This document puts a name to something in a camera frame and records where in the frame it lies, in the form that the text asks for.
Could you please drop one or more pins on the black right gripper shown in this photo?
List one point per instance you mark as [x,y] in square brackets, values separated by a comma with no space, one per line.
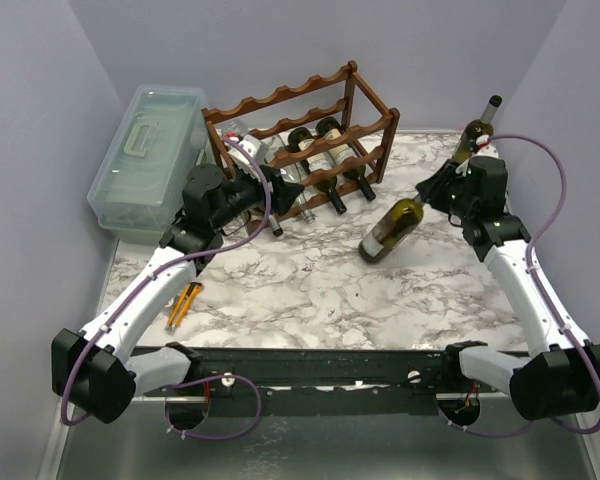
[440,185]

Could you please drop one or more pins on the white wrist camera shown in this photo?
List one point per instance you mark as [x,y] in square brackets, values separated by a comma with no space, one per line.
[245,152]
[481,147]

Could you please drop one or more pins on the clear bottle black cap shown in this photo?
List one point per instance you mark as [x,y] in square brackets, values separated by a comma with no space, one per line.
[238,130]

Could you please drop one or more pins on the green bottle brown label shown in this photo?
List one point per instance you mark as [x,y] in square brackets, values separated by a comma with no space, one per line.
[274,225]

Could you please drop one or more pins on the translucent green plastic toolbox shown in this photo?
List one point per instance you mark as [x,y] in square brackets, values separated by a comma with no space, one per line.
[162,136]

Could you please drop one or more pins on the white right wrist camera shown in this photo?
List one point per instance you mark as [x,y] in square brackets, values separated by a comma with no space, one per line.
[481,147]

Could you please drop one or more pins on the yellow utility knife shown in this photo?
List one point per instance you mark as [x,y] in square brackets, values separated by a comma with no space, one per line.
[182,305]

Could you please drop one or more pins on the dark green wine bottle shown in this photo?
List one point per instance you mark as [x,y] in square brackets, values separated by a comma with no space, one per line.
[330,129]
[300,139]

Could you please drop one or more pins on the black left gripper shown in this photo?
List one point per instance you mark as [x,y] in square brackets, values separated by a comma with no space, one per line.
[283,194]

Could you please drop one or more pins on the green bottle silver foil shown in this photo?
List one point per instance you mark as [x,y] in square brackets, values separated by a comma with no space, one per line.
[483,125]
[397,223]

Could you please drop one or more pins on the black metal base rail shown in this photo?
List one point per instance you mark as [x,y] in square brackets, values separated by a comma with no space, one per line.
[300,382]

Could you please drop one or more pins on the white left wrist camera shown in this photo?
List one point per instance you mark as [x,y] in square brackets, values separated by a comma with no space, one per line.
[245,152]

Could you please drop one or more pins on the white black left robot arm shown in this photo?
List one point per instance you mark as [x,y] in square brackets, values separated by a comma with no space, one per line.
[95,369]

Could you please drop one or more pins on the brown wooden wine rack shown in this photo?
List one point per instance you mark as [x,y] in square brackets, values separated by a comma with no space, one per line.
[369,128]

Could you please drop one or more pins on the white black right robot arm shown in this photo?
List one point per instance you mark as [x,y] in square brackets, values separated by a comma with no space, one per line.
[562,373]

